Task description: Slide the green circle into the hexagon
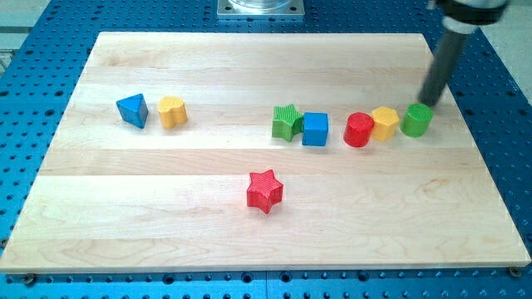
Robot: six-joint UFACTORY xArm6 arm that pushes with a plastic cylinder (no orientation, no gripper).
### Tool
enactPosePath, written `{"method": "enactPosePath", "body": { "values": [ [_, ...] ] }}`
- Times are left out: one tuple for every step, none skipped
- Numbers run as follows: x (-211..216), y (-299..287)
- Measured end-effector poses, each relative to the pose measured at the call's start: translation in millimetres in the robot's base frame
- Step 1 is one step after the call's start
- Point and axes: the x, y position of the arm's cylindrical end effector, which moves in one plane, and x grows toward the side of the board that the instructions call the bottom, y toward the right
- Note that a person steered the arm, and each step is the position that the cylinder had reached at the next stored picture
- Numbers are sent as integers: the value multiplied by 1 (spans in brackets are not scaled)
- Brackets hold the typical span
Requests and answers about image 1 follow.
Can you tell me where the green cylinder block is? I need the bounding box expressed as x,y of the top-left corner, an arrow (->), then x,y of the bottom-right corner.
400,103 -> 433,138

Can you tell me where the robot arm end black white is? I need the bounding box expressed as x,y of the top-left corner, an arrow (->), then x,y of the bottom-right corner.
427,0 -> 510,35

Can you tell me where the yellow hexagon block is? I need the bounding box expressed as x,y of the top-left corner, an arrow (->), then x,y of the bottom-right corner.
372,106 -> 400,141

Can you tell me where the green star block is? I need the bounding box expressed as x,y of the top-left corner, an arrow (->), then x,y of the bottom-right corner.
272,104 -> 303,142

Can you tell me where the red star block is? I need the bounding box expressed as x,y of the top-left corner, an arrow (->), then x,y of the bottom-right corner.
246,169 -> 283,214

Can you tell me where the blue cube block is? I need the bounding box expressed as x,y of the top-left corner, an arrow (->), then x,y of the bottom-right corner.
303,112 -> 328,146

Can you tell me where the light wooden board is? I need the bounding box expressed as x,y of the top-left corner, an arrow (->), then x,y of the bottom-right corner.
1,32 -> 530,274

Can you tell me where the red cylinder block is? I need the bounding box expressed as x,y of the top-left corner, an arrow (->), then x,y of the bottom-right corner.
343,112 -> 374,148

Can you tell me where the yellow heart block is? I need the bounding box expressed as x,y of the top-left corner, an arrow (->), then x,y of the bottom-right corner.
157,96 -> 188,130

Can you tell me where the blue triangle block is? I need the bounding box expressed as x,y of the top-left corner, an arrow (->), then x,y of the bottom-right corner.
116,94 -> 149,129

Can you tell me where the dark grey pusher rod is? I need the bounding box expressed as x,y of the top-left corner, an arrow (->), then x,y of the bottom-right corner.
417,29 -> 469,107

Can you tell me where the blue perforated metal table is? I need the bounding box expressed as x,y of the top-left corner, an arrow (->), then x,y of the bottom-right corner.
1,1 -> 531,298

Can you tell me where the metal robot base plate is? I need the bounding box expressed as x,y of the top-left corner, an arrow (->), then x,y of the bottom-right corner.
216,0 -> 305,17

